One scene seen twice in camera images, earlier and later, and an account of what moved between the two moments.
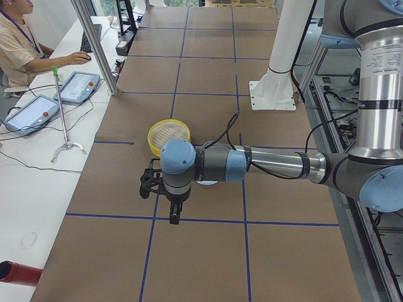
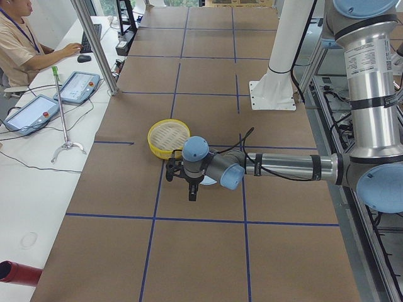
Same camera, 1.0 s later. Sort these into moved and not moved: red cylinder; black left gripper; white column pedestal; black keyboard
Moved: black left gripper
Not moved: black keyboard; white column pedestal; red cylinder
